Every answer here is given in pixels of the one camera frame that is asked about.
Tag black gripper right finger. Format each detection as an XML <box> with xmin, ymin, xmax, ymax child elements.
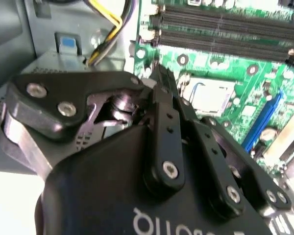
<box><xmin>161</xmin><ymin>67</ymin><xmax>293</xmax><ymax>220</ymax></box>

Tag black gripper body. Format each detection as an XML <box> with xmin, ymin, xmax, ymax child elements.
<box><xmin>34</xmin><ymin>124</ymin><xmax>274</xmax><ymax>235</ymax></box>

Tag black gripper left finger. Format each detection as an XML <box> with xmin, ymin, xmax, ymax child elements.
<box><xmin>1</xmin><ymin>65</ymin><xmax>187</xmax><ymax>194</ymax></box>

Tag silver CPU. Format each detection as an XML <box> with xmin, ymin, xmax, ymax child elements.
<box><xmin>190</xmin><ymin>79</ymin><xmax>236</xmax><ymax>116</ymax></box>

